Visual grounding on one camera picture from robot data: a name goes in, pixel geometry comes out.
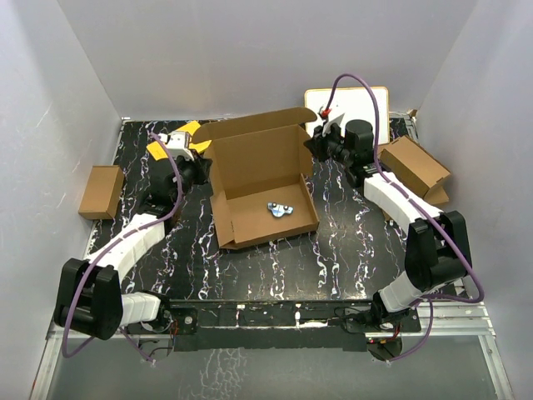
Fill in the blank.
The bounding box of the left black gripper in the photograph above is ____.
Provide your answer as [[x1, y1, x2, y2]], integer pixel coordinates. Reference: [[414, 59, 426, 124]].
[[172, 150, 213, 205]]

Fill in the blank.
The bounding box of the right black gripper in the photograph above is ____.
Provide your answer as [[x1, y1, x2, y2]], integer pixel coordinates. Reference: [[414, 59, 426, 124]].
[[304, 121, 353, 167]]

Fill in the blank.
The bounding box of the cardboard box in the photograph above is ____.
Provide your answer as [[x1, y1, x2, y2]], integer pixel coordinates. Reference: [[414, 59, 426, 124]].
[[192, 107, 319, 250], [78, 165, 124, 220], [379, 136, 451, 198], [422, 187, 450, 210]]

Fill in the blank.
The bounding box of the blue toy car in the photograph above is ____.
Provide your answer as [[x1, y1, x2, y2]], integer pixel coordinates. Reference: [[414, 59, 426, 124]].
[[267, 202, 294, 218]]

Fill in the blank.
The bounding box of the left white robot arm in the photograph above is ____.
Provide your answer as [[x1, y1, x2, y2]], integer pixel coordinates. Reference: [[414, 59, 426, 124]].
[[53, 155, 212, 340]]

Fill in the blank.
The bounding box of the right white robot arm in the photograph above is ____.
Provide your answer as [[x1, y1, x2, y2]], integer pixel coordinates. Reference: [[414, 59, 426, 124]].
[[304, 120, 471, 331]]

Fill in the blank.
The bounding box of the yellow pad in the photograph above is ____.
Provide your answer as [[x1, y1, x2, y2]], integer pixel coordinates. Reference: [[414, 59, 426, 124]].
[[146, 120, 213, 162]]

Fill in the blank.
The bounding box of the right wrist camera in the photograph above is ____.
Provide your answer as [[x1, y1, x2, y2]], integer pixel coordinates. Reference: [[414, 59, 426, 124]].
[[320, 106, 345, 136]]

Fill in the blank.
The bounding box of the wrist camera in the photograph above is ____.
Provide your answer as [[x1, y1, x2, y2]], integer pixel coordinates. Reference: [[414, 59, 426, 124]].
[[166, 130, 194, 160], [320, 106, 345, 136]]

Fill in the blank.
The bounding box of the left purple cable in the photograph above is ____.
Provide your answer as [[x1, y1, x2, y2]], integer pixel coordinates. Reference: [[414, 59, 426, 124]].
[[61, 132, 187, 363]]

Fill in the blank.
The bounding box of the purple cable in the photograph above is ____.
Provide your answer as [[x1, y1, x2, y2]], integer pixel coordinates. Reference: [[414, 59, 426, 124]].
[[324, 73, 486, 363], [61, 132, 187, 363]]

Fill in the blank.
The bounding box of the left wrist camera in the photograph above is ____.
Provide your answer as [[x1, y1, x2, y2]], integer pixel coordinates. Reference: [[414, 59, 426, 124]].
[[166, 130, 194, 160]]

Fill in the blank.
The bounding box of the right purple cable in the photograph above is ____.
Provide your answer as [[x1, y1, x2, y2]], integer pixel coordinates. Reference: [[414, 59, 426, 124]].
[[324, 73, 486, 363]]

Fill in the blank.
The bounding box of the white board yellow frame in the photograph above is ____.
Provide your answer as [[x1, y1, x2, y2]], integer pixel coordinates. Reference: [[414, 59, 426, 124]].
[[304, 87, 390, 145]]

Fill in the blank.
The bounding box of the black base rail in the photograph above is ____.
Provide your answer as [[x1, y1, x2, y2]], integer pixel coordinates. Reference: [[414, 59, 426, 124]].
[[127, 301, 421, 353]]

